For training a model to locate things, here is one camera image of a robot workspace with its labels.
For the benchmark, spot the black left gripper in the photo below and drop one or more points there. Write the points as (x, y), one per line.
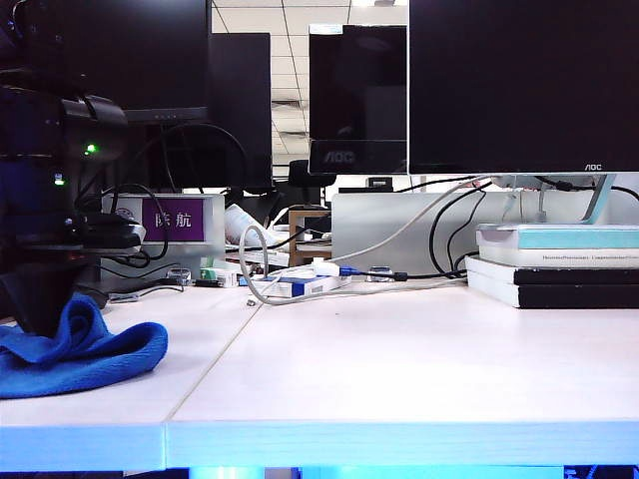
(35, 209)

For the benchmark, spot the blue microfibre rag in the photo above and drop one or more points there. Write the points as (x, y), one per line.
(100, 364)

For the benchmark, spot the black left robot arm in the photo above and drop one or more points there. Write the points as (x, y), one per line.
(35, 110)

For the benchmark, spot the small clear plastic case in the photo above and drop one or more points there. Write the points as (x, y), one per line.
(179, 275)

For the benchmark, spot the purple name sign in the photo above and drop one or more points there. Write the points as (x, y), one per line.
(172, 219)

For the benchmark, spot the green and white small box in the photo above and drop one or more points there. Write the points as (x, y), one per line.
(214, 275)

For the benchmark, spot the blue and white box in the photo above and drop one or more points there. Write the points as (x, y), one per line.
(299, 288)

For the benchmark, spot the black monitor with dark stand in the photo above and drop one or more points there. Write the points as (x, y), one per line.
(150, 50)

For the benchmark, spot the dark monitor back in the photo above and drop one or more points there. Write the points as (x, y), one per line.
(239, 100)

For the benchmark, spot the white plug adapter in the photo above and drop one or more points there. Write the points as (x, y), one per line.
(324, 267)

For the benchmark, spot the black office chair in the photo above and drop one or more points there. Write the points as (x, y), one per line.
(304, 174)

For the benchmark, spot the grey desk partition panel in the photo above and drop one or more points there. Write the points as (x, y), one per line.
(379, 229)

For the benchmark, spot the small black label holder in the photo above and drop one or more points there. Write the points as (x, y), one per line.
(380, 182)

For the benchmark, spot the silver-bezel AOC monitor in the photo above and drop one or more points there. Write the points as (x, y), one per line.
(357, 100)

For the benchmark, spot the large white-framed AOC monitor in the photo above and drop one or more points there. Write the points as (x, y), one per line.
(524, 85)

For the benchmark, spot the black spined white book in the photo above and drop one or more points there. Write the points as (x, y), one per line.
(574, 276)
(574, 297)

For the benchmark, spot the wooden shelf frame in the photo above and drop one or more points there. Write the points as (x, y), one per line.
(309, 212)

